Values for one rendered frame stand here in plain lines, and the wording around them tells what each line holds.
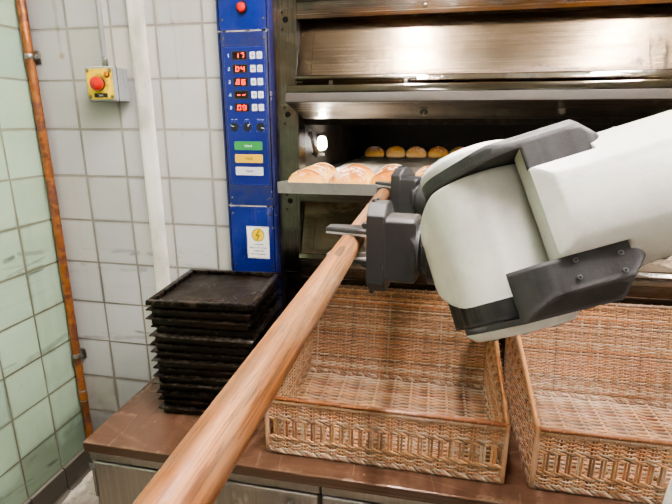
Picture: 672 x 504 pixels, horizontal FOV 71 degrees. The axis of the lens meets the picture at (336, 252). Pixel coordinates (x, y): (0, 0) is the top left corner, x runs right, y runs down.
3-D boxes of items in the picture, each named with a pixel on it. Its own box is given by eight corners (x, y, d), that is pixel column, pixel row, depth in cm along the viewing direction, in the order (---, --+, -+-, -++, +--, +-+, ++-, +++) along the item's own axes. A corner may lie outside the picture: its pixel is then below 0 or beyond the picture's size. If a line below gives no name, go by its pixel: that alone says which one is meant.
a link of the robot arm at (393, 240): (361, 204, 57) (463, 210, 54) (380, 193, 66) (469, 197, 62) (360, 302, 61) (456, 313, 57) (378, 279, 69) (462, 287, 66)
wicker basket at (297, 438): (312, 358, 160) (310, 280, 152) (486, 375, 149) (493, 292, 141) (261, 453, 114) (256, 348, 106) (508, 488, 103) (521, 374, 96)
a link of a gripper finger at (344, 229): (332, 228, 67) (374, 231, 65) (324, 233, 64) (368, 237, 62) (331, 217, 66) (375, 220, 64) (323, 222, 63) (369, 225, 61)
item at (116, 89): (102, 102, 152) (98, 69, 150) (131, 102, 151) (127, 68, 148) (87, 101, 145) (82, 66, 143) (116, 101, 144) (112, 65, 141)
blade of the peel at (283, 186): (507, 200, 108) (509, 187, 107) (277, 193, 119) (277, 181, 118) (490, 179, 142) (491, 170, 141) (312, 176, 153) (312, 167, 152)
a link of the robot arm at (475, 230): (492, 317, 50) (412, 343, 34) (462, 225, 52) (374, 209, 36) (601, 290, 44) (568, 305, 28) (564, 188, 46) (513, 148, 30)
